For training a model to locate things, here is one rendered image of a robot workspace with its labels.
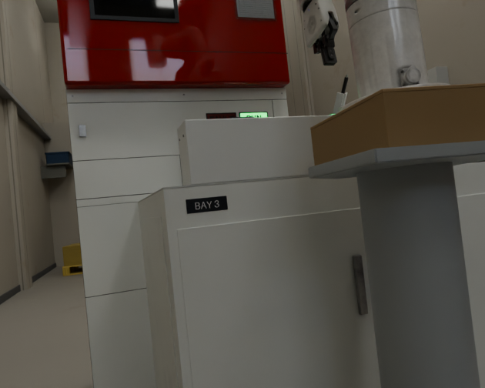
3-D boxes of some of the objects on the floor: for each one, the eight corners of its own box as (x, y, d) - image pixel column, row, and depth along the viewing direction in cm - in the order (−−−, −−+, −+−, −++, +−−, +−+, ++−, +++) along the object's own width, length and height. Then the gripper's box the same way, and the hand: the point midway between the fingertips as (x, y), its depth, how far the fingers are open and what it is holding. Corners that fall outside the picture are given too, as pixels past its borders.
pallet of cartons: (62, 276, 641) (59, 247, 642) (71, 269, 723) (68, 244, 725) (145, 265, 672) (142, 237, 673) (144, 260, 754) (142, 235, 756)
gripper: (342, -18, 105) (359, 47, 101) (315, 20, 119) (329, 78, 115) (316, -20, 102) (332, 46, 98) (291, 19, 116) (305, 78, 112)
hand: (329, 57), depth 107 cm, fingers closed
